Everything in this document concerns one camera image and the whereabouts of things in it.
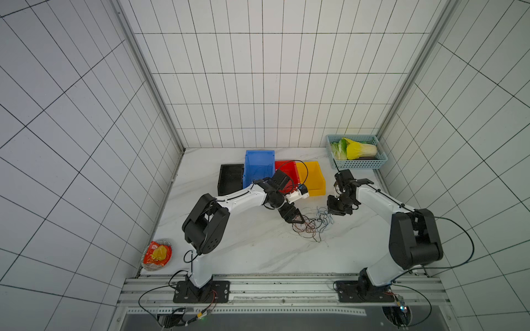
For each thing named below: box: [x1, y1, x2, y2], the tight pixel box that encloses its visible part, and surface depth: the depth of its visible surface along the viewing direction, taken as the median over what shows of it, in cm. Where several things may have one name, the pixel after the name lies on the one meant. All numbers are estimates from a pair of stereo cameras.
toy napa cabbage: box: [335, 137, 378, 160], surface depth 112 cm
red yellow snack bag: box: [141, 239, 174, 272], surface depth 80 cm
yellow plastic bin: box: [296, 161, 326, 197], surface depth 100 cm
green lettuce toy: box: [330, 138, 348, 160], surface depth 112 cm
